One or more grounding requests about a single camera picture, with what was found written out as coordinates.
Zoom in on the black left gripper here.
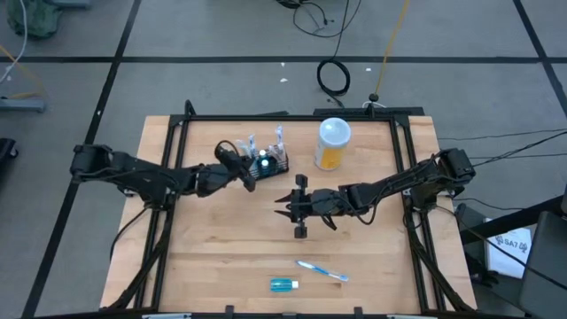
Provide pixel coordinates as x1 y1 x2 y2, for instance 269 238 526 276
197 142 258 198

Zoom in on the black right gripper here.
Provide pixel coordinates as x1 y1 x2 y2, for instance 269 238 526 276
273 173 356 240

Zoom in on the white yellow wipes canister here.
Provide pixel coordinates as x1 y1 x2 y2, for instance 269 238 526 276
313 116 353 171

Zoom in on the grey floor base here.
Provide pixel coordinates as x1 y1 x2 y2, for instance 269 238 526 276
0 97 48 114

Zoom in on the black floor object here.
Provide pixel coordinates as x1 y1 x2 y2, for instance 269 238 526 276
0 137 19 172

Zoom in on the black metal bar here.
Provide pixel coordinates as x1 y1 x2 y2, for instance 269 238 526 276
458 194 567 245

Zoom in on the white printed box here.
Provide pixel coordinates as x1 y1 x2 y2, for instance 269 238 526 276
484 216 532 280

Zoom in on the green bag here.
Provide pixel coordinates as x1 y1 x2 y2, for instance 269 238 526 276
6 0 63 39

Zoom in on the black wire caddy basket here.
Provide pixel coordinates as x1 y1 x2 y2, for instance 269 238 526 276
244 144 291 181

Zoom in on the black aluminium table frame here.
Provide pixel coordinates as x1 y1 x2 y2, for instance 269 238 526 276
99 99 478 319

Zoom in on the coiled black cable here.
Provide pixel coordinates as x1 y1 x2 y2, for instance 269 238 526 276
315 58 352 97

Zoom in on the yellow hanging cable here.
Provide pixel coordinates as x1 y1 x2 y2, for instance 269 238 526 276
373 0 411 97

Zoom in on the orange floor cable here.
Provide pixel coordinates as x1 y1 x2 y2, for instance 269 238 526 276
0 43 45 99

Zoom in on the thin black floor cable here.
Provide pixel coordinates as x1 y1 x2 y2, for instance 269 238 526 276
436 128 567 143

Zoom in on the white floor cable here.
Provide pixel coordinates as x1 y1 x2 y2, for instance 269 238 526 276
0 0 28 85

